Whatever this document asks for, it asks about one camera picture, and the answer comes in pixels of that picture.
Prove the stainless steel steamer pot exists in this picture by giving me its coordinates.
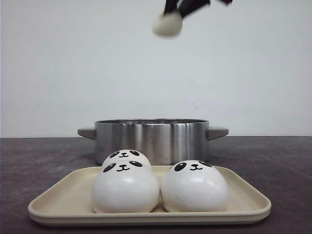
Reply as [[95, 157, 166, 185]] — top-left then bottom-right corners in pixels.
[[78, 118, 229, 165]]

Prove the beige rectangular tray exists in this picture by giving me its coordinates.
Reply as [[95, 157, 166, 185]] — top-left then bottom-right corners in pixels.
[[28, 166, 272, 227]]

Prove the panda bun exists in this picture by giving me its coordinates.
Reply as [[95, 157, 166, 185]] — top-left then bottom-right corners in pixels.
[[101, 149, 151, 169], [160, 160, 229, 212], [91, 160, 160, 213]]

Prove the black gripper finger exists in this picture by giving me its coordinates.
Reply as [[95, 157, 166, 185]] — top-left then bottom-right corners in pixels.
[[163, 0, 179, 14], [179, 0, 210, 18]]

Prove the panda bun aloft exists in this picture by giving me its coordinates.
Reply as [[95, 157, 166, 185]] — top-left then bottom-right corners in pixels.
[[152, 11, 183, 37]]

